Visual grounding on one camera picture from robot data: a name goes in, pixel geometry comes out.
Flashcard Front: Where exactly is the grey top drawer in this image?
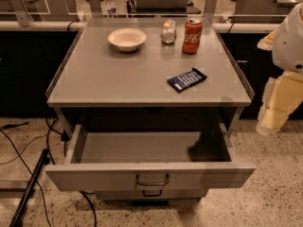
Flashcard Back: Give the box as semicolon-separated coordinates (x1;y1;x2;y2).
45;125;256;192

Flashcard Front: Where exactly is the white bowl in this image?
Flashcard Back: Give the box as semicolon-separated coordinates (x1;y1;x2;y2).
108;28;147;52

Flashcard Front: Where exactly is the grey drawer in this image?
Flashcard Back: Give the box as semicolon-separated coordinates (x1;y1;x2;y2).
45;125;256;192
95;189;208;201

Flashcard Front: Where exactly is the black cable under cabinet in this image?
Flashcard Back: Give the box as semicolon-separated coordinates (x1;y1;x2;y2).
79;190;98;227

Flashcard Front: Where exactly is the black floor cable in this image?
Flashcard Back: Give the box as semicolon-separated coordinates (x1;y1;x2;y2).
0;120;53;227

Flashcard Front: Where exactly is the lower grey drawer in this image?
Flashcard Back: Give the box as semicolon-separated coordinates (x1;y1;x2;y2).
95;189;208;201

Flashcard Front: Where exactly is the black pole on floor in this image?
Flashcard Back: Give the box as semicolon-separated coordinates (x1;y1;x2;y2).
9;149;48;227

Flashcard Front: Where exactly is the clear glass jar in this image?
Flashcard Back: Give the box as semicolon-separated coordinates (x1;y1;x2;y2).
161;19;176;44

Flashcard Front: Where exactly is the clear plastic water bottle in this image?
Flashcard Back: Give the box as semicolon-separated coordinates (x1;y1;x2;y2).
106;0;116;18

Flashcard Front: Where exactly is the blue snack bar wrapper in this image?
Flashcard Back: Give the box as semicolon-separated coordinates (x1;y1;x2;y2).
167;68;207;93

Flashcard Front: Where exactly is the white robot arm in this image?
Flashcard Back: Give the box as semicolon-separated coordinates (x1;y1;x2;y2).
256;3;303;135

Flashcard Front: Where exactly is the red coca-cola can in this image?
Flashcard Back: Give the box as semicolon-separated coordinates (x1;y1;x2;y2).
182;18;203;54

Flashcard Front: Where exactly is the grey drawer cabinet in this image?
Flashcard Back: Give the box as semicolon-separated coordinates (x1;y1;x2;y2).
45;16;256;203

